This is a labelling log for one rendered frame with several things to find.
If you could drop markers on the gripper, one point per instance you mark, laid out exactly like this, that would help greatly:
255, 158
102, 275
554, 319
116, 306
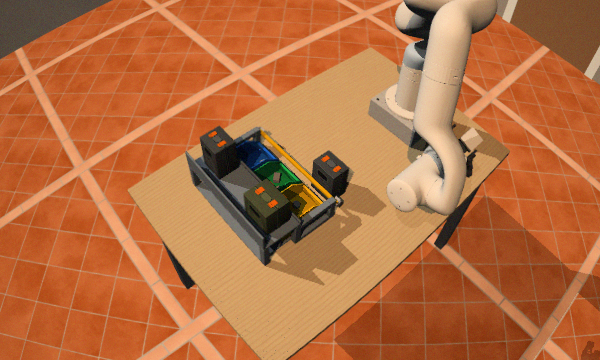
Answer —
469, 159

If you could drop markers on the yellow thin bar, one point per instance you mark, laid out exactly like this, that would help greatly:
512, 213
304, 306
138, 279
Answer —
327, 194

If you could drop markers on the green bin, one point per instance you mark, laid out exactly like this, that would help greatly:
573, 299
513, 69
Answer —
267, 170

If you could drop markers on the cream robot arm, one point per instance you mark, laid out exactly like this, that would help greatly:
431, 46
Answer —
440, 84

